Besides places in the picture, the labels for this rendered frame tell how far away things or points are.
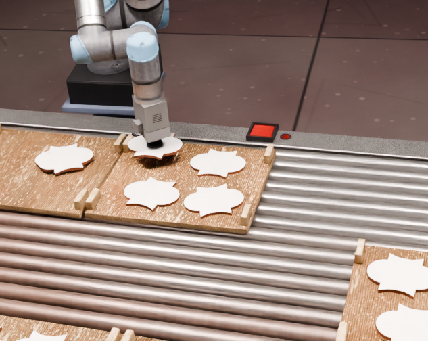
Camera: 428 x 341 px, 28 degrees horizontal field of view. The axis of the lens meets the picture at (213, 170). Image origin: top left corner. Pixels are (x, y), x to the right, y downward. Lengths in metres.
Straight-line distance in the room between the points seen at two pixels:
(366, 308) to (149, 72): 0.78
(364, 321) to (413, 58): 3.23
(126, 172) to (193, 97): 2.32
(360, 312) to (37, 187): 0.92
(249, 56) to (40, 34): 1.40
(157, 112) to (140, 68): 0.13
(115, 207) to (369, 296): 0.68
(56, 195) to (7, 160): 0.25
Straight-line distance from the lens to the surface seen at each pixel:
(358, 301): 1.79
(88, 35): 2.19
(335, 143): 2.33
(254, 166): 2.20
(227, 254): 1.94
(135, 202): 2.10
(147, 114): 2.14
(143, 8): 2.58
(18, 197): 2.22
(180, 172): 2.20
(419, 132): 4.17
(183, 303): 1.85
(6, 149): 2.43
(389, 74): 4.69
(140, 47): 2.07
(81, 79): 2.69
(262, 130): 2.37
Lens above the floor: 2.14
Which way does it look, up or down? 33 degrees down
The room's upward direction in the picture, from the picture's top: 5 degrees counter-clockwise
